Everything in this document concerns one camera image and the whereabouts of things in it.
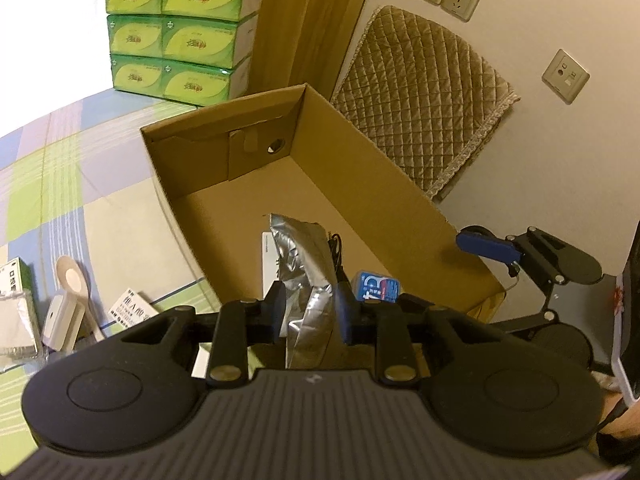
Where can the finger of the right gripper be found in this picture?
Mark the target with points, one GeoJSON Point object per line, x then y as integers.
{"type": "Point", "coordinates": [488, 247]}

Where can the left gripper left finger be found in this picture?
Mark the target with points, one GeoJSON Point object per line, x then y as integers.
{"type": "Point", "coordinates": [272, 311]}

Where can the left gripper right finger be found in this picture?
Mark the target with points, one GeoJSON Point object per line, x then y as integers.
{"type": "Point", "coordinates": [347, 312]}

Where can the blue dental floss picks box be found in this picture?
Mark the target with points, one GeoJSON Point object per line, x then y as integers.
{"type": "Point", "coordinates": [372, 286]}

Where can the silver foil bag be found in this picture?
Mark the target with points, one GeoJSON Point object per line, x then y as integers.
{"type": "Point", "coordinates": [305, 267]}

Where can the white card box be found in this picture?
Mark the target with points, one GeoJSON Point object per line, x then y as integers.
{"type": "Point", "coordinates": [270, 262]}

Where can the white shoehorn scoop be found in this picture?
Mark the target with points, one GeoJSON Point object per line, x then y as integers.
{"type": "Point", "coordinates": [73, 280]}

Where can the white square device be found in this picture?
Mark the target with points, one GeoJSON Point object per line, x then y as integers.
{"type": "Point", "coordinates": [63, 322]}

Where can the quilted beige cushion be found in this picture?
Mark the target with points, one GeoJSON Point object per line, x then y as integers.
{"type": "Point", "coordinates": [424, 97]}

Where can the brown cardboard box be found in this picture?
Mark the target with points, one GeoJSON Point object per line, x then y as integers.
{"type": "Point", "coordinates": [225, 169]}

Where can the checkered tablecloth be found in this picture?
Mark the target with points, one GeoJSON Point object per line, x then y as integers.
{"type": "Point", "coordinates": [79, 182]}

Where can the green box in plastic wrap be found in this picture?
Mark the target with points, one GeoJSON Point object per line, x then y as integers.
{"type": "Point", "coordinates": [20, 340]}

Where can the green tissue pack stack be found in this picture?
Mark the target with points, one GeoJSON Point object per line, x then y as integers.
{"type": "Point", "coordinates": [196, 52]}

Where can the single wall socket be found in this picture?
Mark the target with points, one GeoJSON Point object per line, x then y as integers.
{"type": "Point", "coordinates": [565, 76]}

